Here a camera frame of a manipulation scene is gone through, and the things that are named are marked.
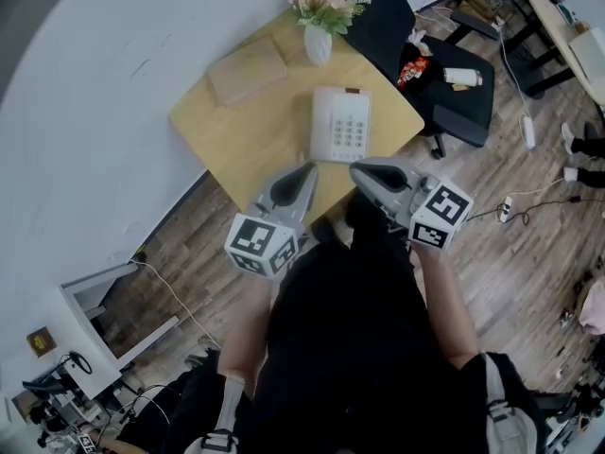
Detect grey backpack strap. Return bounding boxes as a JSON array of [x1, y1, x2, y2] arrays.
[[481, 352, 540, 454], [200, 375, 245, 454]]

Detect cardboard pile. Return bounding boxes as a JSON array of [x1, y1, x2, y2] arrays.
[[460, 0, 507, 23]]

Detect pink bag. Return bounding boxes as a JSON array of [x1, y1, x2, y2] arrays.
[[579, 279, 605, 336]]

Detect person's right forearm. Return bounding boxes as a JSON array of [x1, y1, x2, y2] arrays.
[[409, 248, 479, 368]]

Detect black office chair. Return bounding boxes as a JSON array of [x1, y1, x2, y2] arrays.
[[339, 0, 496, 160]]

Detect crumpled plastic bag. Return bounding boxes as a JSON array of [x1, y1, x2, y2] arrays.
[[406, 28, 434, 59]]

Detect person's left forearm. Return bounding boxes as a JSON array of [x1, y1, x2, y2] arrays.
[[219, 271, 273, 380]]

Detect red snack packet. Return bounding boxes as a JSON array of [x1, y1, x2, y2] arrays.
[[396, 56, 431, 89]]

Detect right grey backpack strap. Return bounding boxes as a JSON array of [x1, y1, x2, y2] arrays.
[[481, 352, 540, 454]]

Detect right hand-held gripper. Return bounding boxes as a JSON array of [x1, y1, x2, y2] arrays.
[[349, 156, 475, 253]]

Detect left grey backpack strap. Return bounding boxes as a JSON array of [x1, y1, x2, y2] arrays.
[[200, 375, 245, 454]]

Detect white vase with flowers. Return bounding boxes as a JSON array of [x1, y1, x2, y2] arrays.
[[287, 0, 372, 68]]

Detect white bottle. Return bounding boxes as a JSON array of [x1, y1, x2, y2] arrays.
[[442, 67, 482, 87]]

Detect light desk with black legs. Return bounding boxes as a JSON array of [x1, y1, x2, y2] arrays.
[[500, 0, 605, 108]]

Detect white floor cable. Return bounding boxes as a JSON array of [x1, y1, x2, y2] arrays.
[[130, 258, 223, 349]]

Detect white shelf unit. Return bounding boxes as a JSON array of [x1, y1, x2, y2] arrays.
[[59, 261, 181, 373]]

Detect person's black clothing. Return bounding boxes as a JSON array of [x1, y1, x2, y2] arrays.
[[160, 224, 540, 454]]

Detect long white power strip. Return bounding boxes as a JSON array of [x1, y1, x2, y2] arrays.
[[519, 114, 537, 150]]

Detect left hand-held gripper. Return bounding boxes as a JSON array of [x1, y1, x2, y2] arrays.
[[224, 161, 320, 281]]

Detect brown framed picture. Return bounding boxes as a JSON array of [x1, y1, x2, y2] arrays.
[[26, 327, 58, 358]]

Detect white desk telephone base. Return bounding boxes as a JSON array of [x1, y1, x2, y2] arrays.
[[309, 86, 373, 164]]

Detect white box appliance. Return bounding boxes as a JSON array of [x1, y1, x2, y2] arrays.
[[569, 26, 605, 84]]

